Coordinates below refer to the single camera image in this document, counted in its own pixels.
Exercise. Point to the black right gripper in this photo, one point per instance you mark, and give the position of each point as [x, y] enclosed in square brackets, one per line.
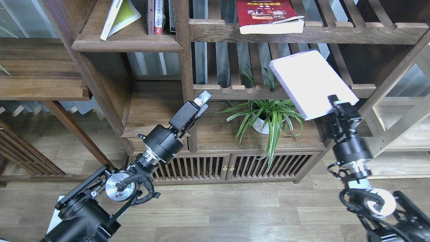
[342, 128]

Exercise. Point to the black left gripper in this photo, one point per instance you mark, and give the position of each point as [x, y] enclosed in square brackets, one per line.
[163, 143]

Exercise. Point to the white cover book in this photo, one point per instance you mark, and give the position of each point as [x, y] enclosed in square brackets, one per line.
[308, 79]

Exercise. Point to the yellow-green cover book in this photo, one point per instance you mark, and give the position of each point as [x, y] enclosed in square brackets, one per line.
[121, 14]

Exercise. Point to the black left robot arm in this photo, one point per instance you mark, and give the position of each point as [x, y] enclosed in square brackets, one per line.
[89, 213]

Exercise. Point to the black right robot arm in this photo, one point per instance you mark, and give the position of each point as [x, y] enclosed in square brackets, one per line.
[387, 217]

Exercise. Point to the light wooden shelf unit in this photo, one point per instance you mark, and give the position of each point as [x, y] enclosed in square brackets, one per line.
[396, 126]

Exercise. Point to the white plant pot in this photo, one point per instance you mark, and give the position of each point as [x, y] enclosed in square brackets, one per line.
[260, 126]

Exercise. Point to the green spider plant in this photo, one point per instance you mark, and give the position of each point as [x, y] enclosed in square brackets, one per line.
[276, 115]

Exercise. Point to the dark wooden bookshelf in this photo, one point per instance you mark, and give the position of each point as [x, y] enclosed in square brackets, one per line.
[167, 70]

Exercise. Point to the red white upright book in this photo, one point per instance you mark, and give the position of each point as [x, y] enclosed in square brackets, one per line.
[159, 17]

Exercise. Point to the dark upright book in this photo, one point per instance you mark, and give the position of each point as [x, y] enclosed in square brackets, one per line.
[172, 24]

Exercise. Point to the red cover book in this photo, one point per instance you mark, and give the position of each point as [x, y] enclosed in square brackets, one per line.
[268, 17]

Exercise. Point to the pink spine upright book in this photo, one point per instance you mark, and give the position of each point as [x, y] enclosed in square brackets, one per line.
[150, 16]

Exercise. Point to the dark wooden side table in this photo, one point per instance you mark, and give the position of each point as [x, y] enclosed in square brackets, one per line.
[68, 105]

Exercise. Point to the white metal stand leg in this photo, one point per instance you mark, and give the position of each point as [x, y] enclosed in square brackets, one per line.
[55, 220]

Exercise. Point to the dark wooden slatted chair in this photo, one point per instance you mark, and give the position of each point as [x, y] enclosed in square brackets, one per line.
[14, 148]

